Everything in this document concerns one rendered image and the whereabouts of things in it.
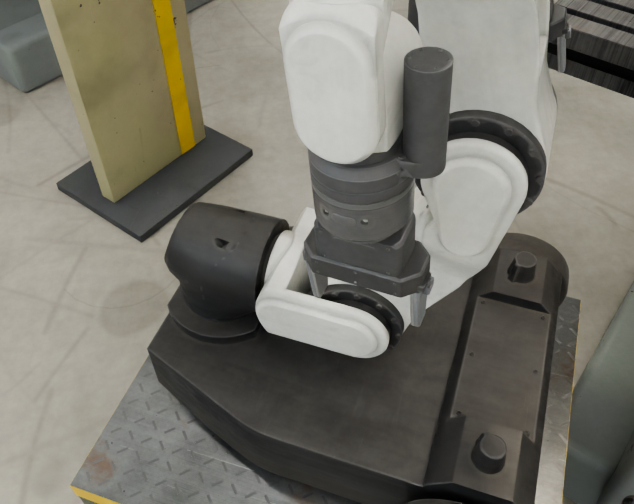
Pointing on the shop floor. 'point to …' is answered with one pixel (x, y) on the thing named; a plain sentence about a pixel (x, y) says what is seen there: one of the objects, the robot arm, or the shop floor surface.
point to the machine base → (611, 394)
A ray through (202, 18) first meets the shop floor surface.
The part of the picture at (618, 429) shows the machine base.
